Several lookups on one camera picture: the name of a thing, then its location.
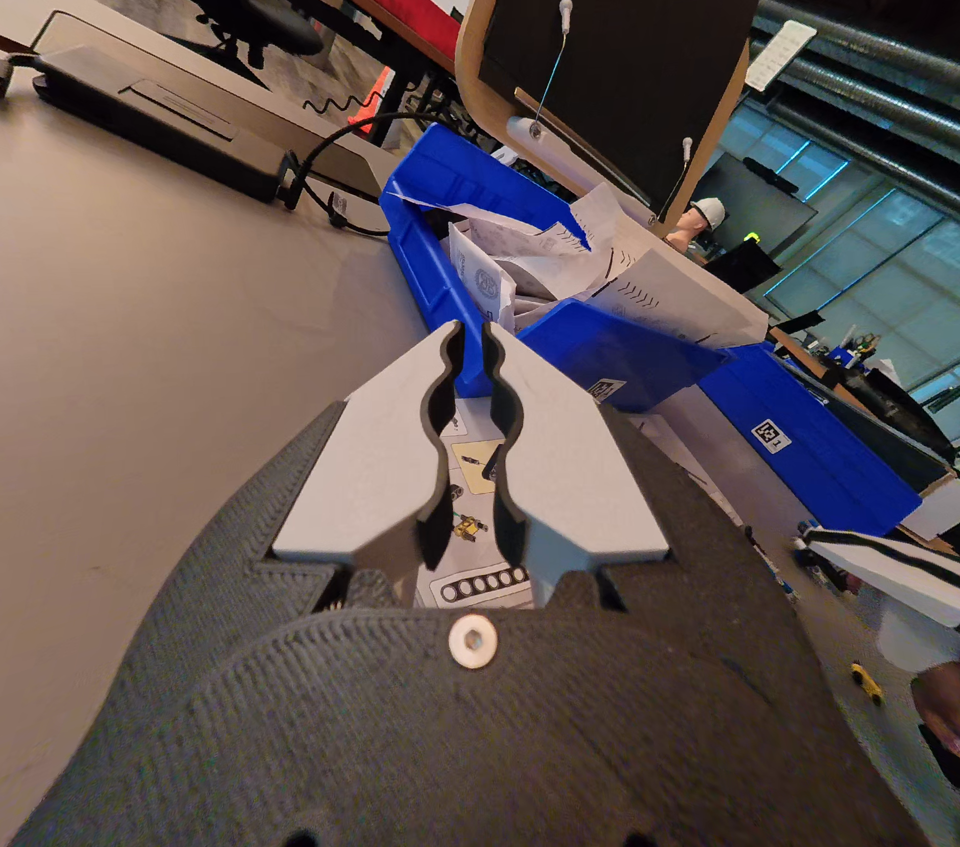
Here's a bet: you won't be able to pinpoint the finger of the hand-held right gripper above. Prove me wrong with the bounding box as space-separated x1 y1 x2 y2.
802 526 960 631

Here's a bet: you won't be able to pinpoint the black wall screen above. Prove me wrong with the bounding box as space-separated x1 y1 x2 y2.
691 151 820 257

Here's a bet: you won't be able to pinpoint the black cable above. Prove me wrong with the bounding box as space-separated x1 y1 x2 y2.
279 110 455 238

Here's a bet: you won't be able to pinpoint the crumpled white paper bags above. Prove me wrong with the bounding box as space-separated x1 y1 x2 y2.
447 181 771 350

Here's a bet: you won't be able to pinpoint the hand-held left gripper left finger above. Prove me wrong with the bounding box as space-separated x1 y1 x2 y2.
271 320 463 572

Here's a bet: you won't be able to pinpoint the person's right hand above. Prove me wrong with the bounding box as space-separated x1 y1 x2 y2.
911 663 960 758

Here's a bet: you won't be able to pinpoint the blue storage bin white tag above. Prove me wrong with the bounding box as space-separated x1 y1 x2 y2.
697 343 924 539

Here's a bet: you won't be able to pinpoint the grey flat stand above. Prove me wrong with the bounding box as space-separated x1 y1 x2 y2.
30 10 400 203

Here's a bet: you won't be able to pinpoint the orange cone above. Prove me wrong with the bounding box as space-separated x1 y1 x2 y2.
347 65 396 143

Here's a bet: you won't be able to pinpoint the black board wooden rim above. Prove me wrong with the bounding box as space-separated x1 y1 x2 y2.
455 0 790 241

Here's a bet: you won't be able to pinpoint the white paper tag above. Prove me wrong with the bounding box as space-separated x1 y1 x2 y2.
744 19 819 94

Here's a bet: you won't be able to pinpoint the grey ceiling ducts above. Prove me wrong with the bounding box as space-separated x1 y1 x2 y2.
750 0 960 207

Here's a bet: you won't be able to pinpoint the tilted blue storage bin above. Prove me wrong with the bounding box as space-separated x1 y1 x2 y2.
517 299 735 415

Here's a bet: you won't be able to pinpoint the large blue storage bin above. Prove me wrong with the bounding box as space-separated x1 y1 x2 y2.
378 123 595 400

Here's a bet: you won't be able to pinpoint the black monitor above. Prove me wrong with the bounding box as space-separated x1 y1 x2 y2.
703 238 783 295

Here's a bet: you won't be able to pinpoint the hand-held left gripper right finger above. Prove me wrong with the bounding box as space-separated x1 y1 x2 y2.
483 322 670 610

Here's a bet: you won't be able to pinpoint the small yellow lego piece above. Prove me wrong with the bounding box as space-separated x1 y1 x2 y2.
849 661 888 707

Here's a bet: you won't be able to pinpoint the black flat dock device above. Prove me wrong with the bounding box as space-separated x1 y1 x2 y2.
32 44 292 205

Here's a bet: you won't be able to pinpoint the mannequin head white helmet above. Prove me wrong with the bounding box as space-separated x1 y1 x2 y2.
666 196 730 257

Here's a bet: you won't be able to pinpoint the black bag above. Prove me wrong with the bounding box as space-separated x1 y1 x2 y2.
821 365 960 467

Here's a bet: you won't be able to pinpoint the lego instruction booklet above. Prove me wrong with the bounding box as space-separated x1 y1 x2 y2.
414 400 543 610

